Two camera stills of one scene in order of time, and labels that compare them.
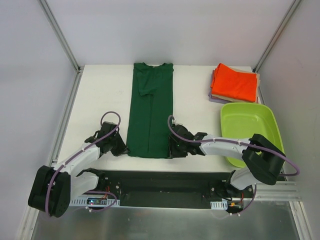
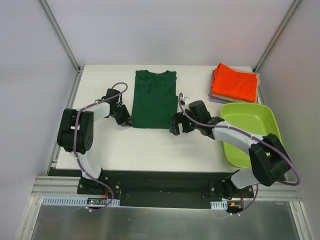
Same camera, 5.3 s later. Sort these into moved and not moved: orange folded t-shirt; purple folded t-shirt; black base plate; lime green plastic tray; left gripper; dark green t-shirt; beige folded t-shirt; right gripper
Moved: left gripper; dark green t-shirt; right gripper
Not moved: lime green plastic tray; orange folded t-shirt; black base plate; purple folded t-shirt; beige folded t-shirt
